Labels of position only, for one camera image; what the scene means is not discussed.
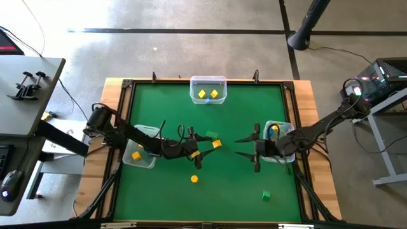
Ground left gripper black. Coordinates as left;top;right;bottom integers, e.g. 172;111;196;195
163;126;216;170

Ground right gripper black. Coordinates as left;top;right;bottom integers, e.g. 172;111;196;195
234;123;279;173

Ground clear plastic bin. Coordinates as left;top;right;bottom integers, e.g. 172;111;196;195
262;120;296;164
122;124;162;169
190;75;228;105

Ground green felt mat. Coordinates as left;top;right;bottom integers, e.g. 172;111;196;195
113;83;302;223

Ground black stand pole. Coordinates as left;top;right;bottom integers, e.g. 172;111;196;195
287;0;332;52

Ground glass computer case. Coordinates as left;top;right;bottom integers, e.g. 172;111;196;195
340;57;407;111

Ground grey desk top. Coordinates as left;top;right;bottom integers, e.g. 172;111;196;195
0;55;67;137

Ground dark desk top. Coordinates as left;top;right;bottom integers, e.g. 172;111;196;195
0;135;47;217

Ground black screw clamp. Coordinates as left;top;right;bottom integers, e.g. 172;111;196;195
19;71;48;101
6;71;34;101

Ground black computer mouse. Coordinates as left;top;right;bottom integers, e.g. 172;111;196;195
0;169;24;203

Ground black keyboard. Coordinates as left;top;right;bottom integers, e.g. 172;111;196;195
0;144;12;179

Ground black monitor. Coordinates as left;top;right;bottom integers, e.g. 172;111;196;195
0;27;25;57

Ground silver metal bracket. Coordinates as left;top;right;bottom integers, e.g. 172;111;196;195
100;222;137;229
278;223;315;229

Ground black floor cable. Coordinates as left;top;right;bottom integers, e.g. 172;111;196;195
58;78;89;121
308;46;373;66

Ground white metal base plate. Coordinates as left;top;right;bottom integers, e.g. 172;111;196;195
31;119;96;200

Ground white metal table frame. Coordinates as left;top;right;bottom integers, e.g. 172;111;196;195
364;87;407;187

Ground black monitor cable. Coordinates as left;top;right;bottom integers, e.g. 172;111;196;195
0;25;43;58

